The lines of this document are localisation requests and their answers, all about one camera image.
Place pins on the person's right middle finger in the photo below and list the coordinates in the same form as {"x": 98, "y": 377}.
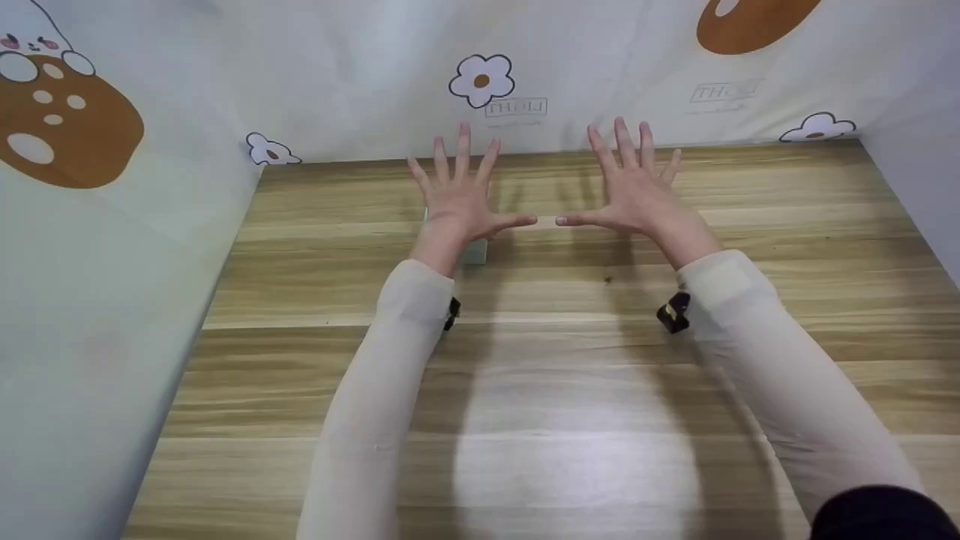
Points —
{"x": 626, "y": 142}

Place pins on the person's right thumb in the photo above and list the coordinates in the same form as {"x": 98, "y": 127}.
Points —
{"x": 581, "y": 220}

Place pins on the person's left little finger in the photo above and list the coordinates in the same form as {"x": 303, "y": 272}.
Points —
{"x": 420, "y": 175}

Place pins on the person's left hand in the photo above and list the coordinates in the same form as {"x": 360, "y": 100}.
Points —
{"x": 457, "y": 206}

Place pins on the person's right forearm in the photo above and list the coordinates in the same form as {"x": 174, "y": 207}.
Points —
{"x": 780, "y": 375}

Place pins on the person's left forearm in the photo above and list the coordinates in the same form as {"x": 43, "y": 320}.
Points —
{"x": 375, "y": 405}

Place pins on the person's left ring finger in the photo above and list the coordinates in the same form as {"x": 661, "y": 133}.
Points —
{"x": 441, "y": 159}

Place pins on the person's left index finger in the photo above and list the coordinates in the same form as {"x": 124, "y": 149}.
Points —
{"x": 489, "y": 163}

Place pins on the small white box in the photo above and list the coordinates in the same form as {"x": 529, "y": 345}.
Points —
{"x": 475, "y": 250}

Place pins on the person's left middle finger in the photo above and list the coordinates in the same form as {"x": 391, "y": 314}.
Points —
{"x": 463, "y": 150}

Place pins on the person's right hand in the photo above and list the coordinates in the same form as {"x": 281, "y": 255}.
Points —
{"x": 637, "y": 199}

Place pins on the person's right ring finger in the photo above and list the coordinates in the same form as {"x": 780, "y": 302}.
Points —
{"x": 648, "y": 147}

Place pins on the person's right little finger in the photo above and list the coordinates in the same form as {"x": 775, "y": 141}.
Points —
{"x": 670, "y": 168}

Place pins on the person's left thumb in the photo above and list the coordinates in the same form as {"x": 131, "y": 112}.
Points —
{"x": 511, "y": 223}

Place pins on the person's right index finger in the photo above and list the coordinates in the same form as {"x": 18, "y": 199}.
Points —
{"x": 602, "y": 154}

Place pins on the black wrist band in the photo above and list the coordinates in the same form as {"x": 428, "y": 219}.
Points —
{"x": 451, "y": 313}
{"x": 673, "y": 312}

